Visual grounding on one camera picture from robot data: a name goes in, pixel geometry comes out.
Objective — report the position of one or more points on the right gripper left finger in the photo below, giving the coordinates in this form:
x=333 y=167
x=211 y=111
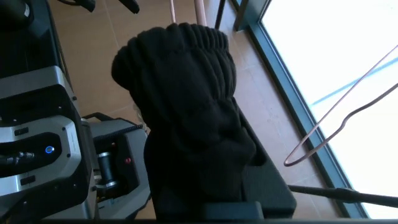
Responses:
x=233 y=211

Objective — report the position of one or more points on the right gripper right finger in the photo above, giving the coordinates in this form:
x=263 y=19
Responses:
x=273 y=189

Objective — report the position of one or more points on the black shorts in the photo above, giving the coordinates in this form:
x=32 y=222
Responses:
x=186 y=109

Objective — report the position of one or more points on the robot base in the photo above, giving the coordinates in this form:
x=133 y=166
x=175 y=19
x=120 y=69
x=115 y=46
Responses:
x=37 y=155

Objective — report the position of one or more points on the window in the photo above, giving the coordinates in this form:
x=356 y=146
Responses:
x=334 y=174

